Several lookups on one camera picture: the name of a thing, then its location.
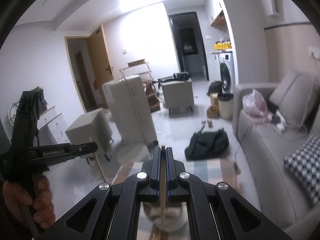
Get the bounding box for chopstick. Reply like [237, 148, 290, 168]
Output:
[93, 152, 107, 183]
[159, 145, 167, 226]

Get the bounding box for left hand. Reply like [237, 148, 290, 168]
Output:
[3, 176, 56, 229]

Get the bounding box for beige side cabinet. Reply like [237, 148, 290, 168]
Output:
[66, 108, 114, 161]

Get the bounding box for white drawer unit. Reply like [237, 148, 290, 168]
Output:
[37, 106, 69, 146]

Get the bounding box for white utensil holder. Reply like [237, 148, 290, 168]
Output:
[143, 202, 188, 233]

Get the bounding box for white tall cabinet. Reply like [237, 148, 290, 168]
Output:
[102, 75, 158, 146]

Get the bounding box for black bag on floor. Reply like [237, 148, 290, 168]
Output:
[184, 128, 229, 161]

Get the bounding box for grey sofa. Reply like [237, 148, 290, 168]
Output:
[233, 73, 319, 239]

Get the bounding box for wooden door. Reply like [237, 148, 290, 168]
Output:
[87, 25, 114, 108]

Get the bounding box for cardboard boxes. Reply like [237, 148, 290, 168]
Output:
[207, 93, 220, 119]

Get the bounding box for houndstooth cushion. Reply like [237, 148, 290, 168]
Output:
[284, 133, 319, 205]

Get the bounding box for beige armchair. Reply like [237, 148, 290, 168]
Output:
[162, 79, 195, 115]

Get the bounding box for white trash bin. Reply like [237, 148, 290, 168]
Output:
[217, 93, 234, 120]

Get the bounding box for plastic bag on sofa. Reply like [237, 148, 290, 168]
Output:
[242, 89, 267, 117]

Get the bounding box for grey cushion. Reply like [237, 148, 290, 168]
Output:
[269, 70, 317, 127]

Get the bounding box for washing machine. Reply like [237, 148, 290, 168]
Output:
[219, 52, 235, 93]

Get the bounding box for yellow box on counter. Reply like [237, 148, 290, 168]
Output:
[214, 42, 232, 50]

